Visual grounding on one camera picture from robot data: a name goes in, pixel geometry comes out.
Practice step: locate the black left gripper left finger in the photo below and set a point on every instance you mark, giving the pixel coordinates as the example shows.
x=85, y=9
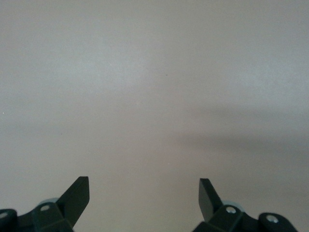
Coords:
x=74, y=200

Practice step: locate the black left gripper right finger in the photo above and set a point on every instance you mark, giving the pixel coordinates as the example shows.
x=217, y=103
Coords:
x=208, y=203

